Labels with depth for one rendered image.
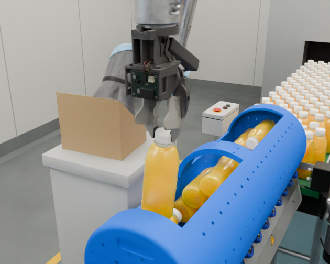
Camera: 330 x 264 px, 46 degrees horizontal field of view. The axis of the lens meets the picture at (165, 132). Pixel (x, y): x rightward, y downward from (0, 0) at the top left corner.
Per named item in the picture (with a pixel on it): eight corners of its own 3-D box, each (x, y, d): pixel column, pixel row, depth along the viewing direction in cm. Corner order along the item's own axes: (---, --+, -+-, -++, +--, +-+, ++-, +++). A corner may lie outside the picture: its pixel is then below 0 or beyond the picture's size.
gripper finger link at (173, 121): (158, 151, 69) (151, 100, 66) (175, 139, 73) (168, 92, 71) (174, 152, 67) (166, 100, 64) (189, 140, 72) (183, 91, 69)
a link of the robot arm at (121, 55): (104, 87, 131) (116, 52, 135) (142, 97, 131) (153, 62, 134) (99, 72, 120) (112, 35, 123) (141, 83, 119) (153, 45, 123)
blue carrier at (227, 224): (89, 315, 88) (75, 208, 78) (231, 165, 158) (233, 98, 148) (201, 373, 74) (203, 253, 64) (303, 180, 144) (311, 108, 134)
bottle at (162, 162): (175, 208, 84) (185, 132, 77) (169, 228, 78) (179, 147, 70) (144, 201, 86) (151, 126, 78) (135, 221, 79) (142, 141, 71)
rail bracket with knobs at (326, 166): (304, 189, 149) (307, 165, 145) (308, 182, 155) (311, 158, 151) (331, 196, 144) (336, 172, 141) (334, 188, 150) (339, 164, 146)
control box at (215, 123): (201, 132, 176) (202, 111, 172) (218, 120, 192) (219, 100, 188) (221, 137, 171) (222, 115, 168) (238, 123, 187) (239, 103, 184)
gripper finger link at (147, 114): (127, 140, 72) (131, 95, 68) (144, 130, 77) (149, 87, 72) (140, 146, 71) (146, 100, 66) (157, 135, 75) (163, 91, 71)
